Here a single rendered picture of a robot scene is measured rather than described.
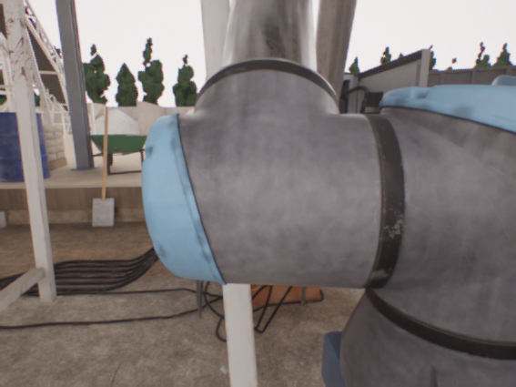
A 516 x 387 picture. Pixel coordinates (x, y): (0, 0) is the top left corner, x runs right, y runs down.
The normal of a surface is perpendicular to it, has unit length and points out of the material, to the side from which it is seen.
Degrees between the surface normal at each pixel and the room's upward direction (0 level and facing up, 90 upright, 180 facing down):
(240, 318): 81
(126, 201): 90
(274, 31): 49
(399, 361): 70
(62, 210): 90
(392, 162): 55
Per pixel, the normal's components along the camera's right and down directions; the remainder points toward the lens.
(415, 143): -0.04, -0.57
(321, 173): -0.07, -0.23
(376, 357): -0.87, -0.25
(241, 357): 0.08, 0.06
